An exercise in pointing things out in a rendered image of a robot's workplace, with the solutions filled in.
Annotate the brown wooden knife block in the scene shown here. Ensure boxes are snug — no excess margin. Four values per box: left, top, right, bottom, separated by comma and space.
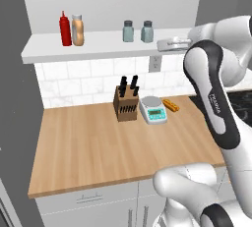
112, 85, 139, 123

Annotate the grey cupboard door handle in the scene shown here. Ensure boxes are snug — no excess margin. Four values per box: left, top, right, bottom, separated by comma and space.
142, 205, 150, 227
127, 207, 134, 227

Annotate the grey shaker with dark cap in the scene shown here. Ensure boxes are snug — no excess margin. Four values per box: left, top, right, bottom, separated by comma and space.
122, 20, 135, 43
141, 20, 155, 44

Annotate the white drawer front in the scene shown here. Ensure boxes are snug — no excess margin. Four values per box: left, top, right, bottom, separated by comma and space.
34, 181, 139, 216

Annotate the black knife handle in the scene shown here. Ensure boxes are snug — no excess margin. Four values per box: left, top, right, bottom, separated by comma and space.
118, 76, 128, 98
132, 85, 141, 98
130, 75, 139, 90

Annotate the white wall shelf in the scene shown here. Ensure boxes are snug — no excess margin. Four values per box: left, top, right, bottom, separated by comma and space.
21, 28, 198, 65

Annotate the black hob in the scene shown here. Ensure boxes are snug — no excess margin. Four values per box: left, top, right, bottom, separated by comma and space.
188, 89, 252, 128

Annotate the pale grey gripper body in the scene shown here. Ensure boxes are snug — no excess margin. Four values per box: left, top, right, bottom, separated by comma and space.
156, 35, 193, 54

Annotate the tan condiment bottle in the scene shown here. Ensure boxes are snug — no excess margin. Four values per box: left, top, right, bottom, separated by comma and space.
71, 14, 86, 47

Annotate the dark grey tall cabinet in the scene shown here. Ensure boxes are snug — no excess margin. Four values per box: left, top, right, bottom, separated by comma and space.
0, 0, 45, 227

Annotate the red ketchup bottle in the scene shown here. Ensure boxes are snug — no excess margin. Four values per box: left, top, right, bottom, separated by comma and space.
58, 10, 73, 47

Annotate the white wall outlet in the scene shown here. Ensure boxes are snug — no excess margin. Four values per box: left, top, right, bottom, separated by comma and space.
148, 55, 161, 74

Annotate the orange hot dog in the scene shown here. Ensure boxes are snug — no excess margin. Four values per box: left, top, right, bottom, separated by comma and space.
162, 98, 181, 113

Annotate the dark grey range hood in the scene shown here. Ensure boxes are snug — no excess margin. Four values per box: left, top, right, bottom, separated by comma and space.
195, 0, 252, 27

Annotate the grey drawer handle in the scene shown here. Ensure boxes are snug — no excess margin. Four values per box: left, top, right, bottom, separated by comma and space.
76, 193, 104, 205

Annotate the white kitchen scale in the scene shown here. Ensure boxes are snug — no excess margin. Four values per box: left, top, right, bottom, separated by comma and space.
138, 95, 168, 126

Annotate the white cupboard door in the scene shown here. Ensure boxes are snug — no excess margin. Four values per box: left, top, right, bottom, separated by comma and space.
39, 198, 139, 227
137, 178, 169, 227

